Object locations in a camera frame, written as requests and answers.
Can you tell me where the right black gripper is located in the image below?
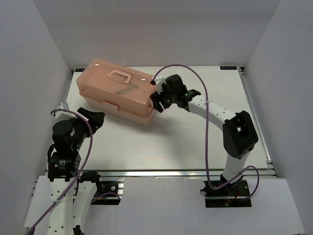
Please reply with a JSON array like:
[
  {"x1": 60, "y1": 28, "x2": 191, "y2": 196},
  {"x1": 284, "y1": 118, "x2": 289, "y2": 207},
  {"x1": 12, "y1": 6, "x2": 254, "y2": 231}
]
[{"x1": 150, "y1": 82, "x2": 178, "y2": 113}]

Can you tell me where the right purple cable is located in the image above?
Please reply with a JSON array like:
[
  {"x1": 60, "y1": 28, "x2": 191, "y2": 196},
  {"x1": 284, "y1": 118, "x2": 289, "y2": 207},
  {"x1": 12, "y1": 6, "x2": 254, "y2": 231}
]
[{"x1": 151, "y1": 64, "x2": 260, "y2": 200}]

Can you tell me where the blue label left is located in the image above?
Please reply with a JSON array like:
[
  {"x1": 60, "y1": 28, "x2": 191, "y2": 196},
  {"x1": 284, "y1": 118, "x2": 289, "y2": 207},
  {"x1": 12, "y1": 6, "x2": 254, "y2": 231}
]
[{"x1": 74, "y1": 68, "x2": 85, "y2": 72}]

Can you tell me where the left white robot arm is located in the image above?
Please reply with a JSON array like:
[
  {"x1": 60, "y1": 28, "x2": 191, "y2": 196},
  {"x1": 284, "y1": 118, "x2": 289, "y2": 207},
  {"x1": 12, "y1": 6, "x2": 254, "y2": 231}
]
[{"x1": 47, "y1": 108, "x2": 105, "y2": 235}]

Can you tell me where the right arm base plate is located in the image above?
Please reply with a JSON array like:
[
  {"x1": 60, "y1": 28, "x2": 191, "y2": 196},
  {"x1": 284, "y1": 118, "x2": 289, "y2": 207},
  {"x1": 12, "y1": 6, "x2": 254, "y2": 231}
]
[{"x1": 200, "y1": 180, "x2": 252, "y2": 208}]

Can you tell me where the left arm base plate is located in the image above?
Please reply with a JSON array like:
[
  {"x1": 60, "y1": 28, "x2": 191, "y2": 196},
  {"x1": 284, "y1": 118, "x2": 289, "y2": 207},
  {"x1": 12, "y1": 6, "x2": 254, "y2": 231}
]
[{"x1": 73, "y1": 175, "x2": 126, "y2": 205}]

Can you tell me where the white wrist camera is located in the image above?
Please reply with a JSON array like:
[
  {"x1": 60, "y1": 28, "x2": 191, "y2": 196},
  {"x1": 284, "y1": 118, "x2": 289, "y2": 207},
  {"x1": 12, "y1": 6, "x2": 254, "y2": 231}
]
[
  {"x1": 51, "y1": 102, "x2": 76, "y2": 122},
  {"x1": 150, "y1": 75, "x2": 165, "y2": 94}
]

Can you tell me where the blue label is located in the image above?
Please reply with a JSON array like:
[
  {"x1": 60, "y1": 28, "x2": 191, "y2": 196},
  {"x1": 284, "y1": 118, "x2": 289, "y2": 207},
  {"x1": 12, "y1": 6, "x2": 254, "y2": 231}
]
[
  {"x1": 74, "y1": 68, "x2": 85, "y2": 72},
  {"x1": 220, "y1": 66, "x2": 237, "y2": 70}
]

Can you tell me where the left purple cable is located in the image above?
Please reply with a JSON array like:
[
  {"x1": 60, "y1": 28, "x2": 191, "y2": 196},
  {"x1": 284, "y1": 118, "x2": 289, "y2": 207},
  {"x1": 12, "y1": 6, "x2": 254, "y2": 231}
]
[{"x1": 25, "y1": 110, "x2": 122, "y2": 235}]

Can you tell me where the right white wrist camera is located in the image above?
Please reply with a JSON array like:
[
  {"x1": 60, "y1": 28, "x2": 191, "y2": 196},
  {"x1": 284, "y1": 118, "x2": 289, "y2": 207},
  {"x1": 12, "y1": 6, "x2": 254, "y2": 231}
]
[{"x1": 150, "y1": 75, "x2": 165, "y2": 94}]

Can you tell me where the aluminium table edge rail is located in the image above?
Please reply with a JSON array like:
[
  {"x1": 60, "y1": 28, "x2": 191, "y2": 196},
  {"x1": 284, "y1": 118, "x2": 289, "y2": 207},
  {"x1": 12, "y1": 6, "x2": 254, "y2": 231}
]
[{"x1": 98, "y1": 168, "x2": 277, "y2": 177}]

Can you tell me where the pink plastic toolbox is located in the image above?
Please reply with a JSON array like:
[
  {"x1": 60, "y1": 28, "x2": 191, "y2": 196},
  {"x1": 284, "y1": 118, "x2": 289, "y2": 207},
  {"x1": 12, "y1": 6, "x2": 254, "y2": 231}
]
[{"x1": 76, "y1": 59, "x2": 156, "y2": 125}]

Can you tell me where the blue label right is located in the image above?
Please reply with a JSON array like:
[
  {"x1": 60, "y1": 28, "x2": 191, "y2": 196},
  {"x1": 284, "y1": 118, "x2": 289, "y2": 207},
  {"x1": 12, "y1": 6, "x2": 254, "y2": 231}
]
[{"x1": 220, "y1": 66, "x2": 237, "y2": 70}]

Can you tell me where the white front cover board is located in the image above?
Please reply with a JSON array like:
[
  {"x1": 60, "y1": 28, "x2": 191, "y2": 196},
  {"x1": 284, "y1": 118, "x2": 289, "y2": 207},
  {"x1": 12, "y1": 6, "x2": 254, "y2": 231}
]
[{"x1": 23, "y1": 175, "x2": 305, "y2": 235}]

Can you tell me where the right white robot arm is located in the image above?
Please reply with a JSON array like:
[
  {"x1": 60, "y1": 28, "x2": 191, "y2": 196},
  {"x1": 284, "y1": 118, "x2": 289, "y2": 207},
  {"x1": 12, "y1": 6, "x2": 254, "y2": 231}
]
[{"x1": 150, "y1": 74, "x2": 258, "y2": 195}]

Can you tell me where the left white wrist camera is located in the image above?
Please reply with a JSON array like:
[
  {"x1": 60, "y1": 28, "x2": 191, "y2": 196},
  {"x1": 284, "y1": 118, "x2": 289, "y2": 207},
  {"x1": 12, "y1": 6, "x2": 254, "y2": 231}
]
[{"x1": 51, "y1": 102, "x2": 76, "y2": 122}]

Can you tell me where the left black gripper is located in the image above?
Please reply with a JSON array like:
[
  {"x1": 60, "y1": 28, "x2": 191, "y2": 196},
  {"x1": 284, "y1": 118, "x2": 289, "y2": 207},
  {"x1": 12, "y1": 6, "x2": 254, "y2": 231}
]
[{"x1": 69, "y1": 107, "x2": 105, "y2": 150}]

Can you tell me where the purple cable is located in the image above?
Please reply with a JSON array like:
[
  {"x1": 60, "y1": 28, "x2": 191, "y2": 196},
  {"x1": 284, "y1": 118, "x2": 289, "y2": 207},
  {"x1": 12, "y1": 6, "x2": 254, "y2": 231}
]
[
  {"x1": 25, "y1": 110, "x2": 122, "y2": 235},
  {"x1": 151, "y1": 64, "x2": 260, "y2": 200}
]

